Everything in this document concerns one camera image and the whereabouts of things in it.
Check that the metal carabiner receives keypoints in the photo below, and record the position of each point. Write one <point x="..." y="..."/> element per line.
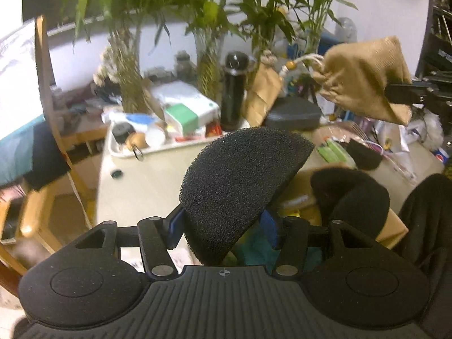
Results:
<point x="138" y="153"/>

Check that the white box with green label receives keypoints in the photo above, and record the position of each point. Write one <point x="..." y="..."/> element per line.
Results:
<point x="183" y="93"/>

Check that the bamboo plant in glass vase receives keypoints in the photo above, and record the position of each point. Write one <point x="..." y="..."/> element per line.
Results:
<point x="314" y="31"/>
<point x="209" y="67"/>
<point x="130" y="77"/>

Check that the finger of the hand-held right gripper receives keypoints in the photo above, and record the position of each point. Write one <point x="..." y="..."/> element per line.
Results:
<point x="406" y="93"/>

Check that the small black cap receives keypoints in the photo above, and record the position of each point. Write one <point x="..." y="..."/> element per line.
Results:
<point x="116" y="173"/>

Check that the black round jar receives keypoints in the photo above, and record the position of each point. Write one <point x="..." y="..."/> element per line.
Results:
<point x="122" y="133"/>

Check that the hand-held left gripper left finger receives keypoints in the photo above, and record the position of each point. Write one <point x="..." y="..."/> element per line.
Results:
<point x="175" y="229"/>

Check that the pink wicker plate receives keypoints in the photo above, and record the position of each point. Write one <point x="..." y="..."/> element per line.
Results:
<point x="325" y="132"/>

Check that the dried white flowers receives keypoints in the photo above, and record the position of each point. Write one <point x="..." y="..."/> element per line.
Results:
<point x="106" y="65"/>

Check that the teal cloth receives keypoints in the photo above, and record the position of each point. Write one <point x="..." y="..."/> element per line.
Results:
<point x="14" y="152"/>

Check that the brown paper bag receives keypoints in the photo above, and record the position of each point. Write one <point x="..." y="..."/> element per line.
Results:
<point x="263" y="95"/>

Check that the white plastic tray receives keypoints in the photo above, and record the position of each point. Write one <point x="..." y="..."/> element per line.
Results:
<point x="116" y="150"/>

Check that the white cup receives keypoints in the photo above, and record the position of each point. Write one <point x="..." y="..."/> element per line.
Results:
<point x="155" y="137"/>

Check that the black round cushion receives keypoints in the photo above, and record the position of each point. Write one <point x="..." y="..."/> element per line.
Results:
<point x="349" y="194"/>

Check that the green and white box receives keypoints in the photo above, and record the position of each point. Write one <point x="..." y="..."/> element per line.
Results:
<point x="182" y="118"/>

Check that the dark cloth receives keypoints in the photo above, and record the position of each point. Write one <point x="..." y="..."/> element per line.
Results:
<point x="47" y="159"/>

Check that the black thermos bottle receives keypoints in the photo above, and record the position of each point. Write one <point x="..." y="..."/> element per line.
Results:
<point x="233" y="91"/>

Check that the grey zip case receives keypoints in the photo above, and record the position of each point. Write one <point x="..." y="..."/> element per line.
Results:
<point x="293" y="113"/>

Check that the black soft pouch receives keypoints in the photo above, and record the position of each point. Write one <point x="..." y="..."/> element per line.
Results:
<point x="365" y="155"/>

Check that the wooden chair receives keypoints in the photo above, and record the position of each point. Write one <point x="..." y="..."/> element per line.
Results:
<point x="44" y="77"/>

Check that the red small box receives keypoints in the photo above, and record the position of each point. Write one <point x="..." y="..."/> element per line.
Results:
<point x="214" y="129"/>

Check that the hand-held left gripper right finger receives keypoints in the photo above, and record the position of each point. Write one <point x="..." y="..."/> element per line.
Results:
<point x="270" y="229"/>

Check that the black foam pad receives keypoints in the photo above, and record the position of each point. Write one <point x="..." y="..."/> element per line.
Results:
<point x="243" y="190"/>

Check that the white spray bottle blue label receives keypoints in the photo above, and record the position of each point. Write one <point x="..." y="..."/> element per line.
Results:
<point x="136" y="118"/>

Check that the green snack packet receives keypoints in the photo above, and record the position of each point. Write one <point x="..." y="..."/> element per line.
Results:
<point x="325" y="152"/>
<point x="339" y="152"/>

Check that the cardboard box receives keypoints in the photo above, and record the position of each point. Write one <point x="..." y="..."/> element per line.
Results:
<point x="303" y="192"/>

